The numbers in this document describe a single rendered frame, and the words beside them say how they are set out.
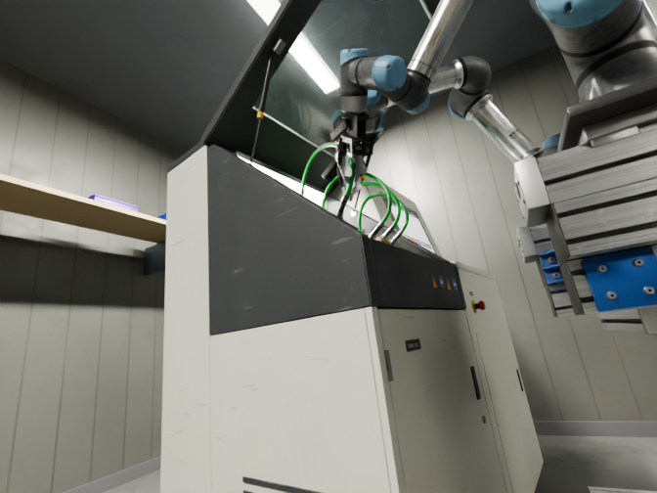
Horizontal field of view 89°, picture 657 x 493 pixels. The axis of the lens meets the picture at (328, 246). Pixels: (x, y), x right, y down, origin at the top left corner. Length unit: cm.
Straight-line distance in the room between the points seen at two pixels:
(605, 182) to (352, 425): 62
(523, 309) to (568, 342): 32
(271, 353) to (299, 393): 13
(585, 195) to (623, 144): 9
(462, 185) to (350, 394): 243
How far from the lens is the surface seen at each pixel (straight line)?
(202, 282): 116
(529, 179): 67
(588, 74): 80
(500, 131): 140
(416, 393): 84
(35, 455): 274
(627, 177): 68
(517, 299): 276
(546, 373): 278
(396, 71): 90
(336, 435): 80
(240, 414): 101
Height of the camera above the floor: 73
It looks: 16 degrees up
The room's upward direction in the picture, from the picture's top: 7 degrees counter-clockwise
